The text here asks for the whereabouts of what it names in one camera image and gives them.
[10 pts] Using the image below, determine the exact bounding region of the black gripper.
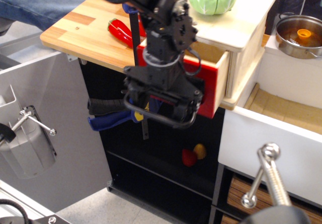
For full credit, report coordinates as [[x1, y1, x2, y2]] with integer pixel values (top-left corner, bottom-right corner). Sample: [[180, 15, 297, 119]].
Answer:
[[124, 63, 204, 122]]

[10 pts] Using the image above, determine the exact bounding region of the red drawer with black handle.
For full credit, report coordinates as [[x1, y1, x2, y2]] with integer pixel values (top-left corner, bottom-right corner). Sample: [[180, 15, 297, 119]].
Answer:
[[124, 40, 230, 128]]

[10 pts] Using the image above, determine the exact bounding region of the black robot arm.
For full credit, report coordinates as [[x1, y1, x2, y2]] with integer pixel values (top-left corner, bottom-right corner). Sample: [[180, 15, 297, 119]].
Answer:
[[107, 0, 204, 128]]

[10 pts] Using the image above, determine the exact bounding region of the light wooden box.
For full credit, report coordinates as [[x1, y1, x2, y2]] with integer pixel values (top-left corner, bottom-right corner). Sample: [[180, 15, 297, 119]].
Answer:
[[189, 0, 275, 98]]

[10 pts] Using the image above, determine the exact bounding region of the blue Irwin bar clamp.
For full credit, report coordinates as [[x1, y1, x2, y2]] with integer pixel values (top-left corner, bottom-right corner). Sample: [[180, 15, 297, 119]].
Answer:
[[88, 4, 149, 140]]

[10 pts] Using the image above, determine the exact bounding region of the red toy strawberry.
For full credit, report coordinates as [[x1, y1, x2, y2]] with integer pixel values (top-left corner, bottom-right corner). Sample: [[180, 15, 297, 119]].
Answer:
[[182, 149, 198, 167]]

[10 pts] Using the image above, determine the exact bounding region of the yellow toy lemon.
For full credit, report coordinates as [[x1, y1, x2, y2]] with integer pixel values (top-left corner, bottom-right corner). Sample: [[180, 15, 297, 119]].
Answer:
[[193, 143, 207, 160]]

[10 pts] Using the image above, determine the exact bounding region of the black shelf cabinet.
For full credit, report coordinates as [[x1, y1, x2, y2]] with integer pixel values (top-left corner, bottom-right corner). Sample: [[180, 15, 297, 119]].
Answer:
[[79, 57, 226, 224]]

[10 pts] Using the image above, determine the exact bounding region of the red toy pepper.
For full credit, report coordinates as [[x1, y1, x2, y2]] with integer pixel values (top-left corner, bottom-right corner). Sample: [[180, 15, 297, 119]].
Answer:
[[107, 18, 133, 48]]

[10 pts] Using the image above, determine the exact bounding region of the grey cabinet door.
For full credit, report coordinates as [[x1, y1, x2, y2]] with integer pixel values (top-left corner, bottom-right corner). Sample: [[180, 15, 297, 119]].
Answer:
[[1, 52, 111, 211]]

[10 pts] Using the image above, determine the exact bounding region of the silver clamp screw right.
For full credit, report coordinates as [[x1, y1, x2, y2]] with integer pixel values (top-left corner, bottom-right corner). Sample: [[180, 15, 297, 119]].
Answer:
[[241, 142, 292, 209]]

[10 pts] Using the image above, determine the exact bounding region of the silver clamp screw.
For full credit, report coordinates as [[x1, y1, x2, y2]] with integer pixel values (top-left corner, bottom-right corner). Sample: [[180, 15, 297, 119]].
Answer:
[[241, 142, 292, 209], [10, 109, 57, 136]]

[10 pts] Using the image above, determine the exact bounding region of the white toy sink unit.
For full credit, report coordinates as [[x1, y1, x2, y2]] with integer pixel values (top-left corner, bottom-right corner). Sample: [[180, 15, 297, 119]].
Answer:
[[218, 36, 321, 205]]

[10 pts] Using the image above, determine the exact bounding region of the silver clamp screw left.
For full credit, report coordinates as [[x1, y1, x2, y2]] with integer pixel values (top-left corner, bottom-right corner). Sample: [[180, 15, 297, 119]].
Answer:
[[10, 109, 57, 136]]

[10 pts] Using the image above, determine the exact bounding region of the stainless steel pot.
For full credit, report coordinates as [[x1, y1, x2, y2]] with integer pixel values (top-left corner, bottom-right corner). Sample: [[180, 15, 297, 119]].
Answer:
[[275, 14, 321, 59]]

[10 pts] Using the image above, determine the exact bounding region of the person leg in jeans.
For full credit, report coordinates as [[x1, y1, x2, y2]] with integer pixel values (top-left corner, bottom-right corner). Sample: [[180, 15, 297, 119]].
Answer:
[[1, 0, 86, 31]]

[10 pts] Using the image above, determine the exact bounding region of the orange toy in pot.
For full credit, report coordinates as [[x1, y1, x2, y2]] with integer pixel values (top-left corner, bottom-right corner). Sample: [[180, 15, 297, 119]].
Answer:
[[297, 29, 311, 41]]

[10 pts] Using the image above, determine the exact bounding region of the black cable bottom left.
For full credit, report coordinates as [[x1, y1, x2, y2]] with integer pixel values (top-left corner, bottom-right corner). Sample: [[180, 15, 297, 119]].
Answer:
[[0, 198, 28, 224]]

